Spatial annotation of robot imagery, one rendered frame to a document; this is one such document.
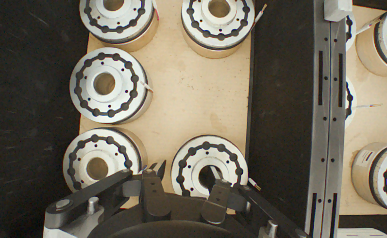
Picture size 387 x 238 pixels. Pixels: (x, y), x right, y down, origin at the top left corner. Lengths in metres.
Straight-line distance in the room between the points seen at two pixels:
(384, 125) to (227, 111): 0.28
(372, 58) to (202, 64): 0.28
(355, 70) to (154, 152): 0.37
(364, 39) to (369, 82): 0.07
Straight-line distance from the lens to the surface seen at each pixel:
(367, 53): 0.36
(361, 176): 0.34
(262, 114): 0.19
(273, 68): 0.19
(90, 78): 0.21
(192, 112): 0.19
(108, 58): 0.21
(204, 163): 0.17
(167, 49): 0.23
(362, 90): 0.36
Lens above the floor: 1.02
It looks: 88 degrees down
